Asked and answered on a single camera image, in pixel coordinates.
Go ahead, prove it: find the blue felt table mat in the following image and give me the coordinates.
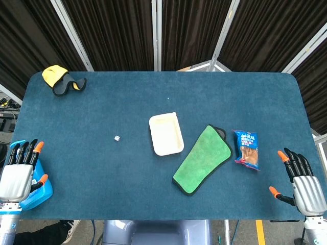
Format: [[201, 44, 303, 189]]
[[4, 70, 323, 222]]

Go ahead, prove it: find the folding screen partition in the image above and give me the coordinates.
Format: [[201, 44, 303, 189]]
[[0, 0, 327, 136]]

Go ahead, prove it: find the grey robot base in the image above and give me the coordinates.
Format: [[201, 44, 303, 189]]
[[101, 219, 213, 245]]

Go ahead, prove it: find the black and white shoe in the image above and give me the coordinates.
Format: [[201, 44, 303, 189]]
[[60, 219, 81, 244]]

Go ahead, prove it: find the green microfiber cloth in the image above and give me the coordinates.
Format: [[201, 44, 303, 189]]
[[172, 124, 233, 197]]

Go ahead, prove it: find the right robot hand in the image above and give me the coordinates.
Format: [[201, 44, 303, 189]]
[[269, 148, 322, 216]]

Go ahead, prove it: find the yellow and grey cloth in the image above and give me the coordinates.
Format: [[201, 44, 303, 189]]
[[41, 65, 87, 97]]

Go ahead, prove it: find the blue plastic container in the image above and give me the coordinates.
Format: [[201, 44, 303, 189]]
[[9, 139, 54, 211]]

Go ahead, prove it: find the blue snack packet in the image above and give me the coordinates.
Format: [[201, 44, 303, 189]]
[[231, 129, 261, 172]]

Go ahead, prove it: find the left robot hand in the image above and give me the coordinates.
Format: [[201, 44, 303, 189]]
[[0, 139, 49, 202]]

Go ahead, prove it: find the white plastic tray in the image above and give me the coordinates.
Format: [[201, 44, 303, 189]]
[[149, 112, 185, 157]]

